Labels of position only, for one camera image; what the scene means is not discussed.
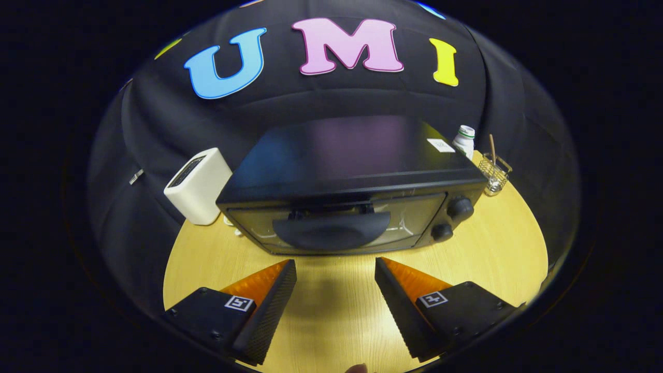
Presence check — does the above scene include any black toaster oven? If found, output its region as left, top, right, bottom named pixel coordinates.
left=216, top=115, right=488, bottom=255

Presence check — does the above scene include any white slot toaster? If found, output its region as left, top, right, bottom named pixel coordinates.
left=164, top=148, right=233, bottom=226

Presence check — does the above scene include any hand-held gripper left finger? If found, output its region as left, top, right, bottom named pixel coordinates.
left=165, top=259, right=298, bottom=366

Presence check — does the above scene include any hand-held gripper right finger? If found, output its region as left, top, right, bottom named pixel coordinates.
left=374, top=257, right=523, bottom=363

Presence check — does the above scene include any wire mesh holder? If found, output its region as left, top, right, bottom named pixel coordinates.
left=478, top=152, right=513, bottom=196

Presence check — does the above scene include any white plastic bottle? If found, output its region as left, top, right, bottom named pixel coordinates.
left=452, top=125, right=476, bottom=160

